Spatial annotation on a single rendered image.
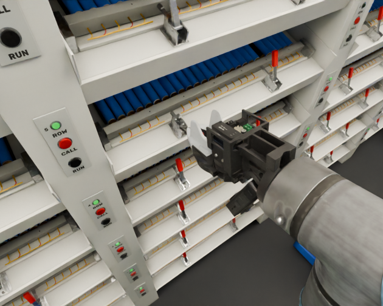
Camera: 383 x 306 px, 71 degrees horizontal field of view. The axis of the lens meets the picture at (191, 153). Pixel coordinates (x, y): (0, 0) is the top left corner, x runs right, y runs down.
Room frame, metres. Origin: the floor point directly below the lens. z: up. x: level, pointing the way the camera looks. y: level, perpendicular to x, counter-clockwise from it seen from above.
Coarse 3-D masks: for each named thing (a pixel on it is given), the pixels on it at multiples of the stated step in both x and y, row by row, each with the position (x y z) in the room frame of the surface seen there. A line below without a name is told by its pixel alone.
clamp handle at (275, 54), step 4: (272, 52) 0.56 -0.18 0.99; (276, 52) 0.56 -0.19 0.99; (272, 56) 0.56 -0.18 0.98; (276, 56) 0.56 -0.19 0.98; (272, 60) 0.56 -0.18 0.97; (276, 60) 0.56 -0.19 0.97; (272, 64) 0.55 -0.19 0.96; (276, 64) 0.55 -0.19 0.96; (276, 68) 0.55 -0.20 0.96; (276, 72) 0.55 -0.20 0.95; (276, 76) 0.55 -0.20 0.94; (272, 80) 0.55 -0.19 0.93; (276, 80) 0.55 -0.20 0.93
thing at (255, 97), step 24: (312, 48) 0.67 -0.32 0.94; (264, 72) 0.59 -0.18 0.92; (288, 72) 0.60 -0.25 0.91; (312, 72) 0.62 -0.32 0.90; (240, 96) 0.51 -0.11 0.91; (264, 96) 0.52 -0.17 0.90; (96, 120) 0.39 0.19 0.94; (144, 144) 0.36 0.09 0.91; (168, 144) 0.36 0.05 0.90; (120, 168) 0.30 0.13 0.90; (144, 168) 0.33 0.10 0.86
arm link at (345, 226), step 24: (312, 192) 0.15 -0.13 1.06; (336, 192) 0.15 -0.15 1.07; (360, 192) 0.15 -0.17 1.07; (312, 216) 0.13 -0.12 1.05; (336, 216) 0.12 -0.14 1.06; (360, 216) 0.12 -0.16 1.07; (312, 240) 0.11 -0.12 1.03; (336, 240) 0.10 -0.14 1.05; (360, 240) 0.10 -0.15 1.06; (336, 264) 0.09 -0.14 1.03; (360, 264) 0.08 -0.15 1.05; (336, 288) 0.07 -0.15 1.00; (360, 288) 0.07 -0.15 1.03
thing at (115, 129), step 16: (288, 48) 0.66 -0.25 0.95; (256, 64) 0.58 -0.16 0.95; (224, 80) 0.52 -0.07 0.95; (240, 80) 0.54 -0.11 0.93; (176, 96) 0.46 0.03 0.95; (192, 96) 0.46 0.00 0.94; (144, 112) 0.41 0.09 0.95; (160, 112) 0.42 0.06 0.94; (112, 128) 0.36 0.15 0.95; (128, 128) 0.38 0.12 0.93
